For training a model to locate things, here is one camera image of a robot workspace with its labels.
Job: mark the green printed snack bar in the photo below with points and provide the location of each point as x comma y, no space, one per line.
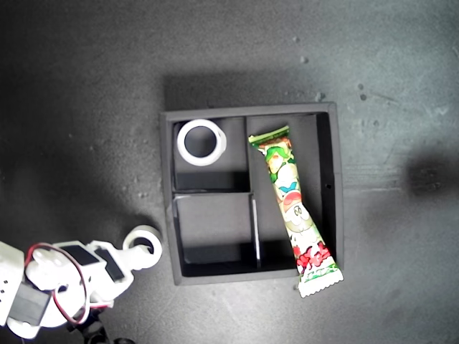
294,208

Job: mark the large white tape roll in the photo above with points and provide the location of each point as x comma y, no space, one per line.
181,143

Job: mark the black compartment tray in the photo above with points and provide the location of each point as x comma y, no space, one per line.
215,222

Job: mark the small white tape roll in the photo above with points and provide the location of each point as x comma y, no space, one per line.
157,243

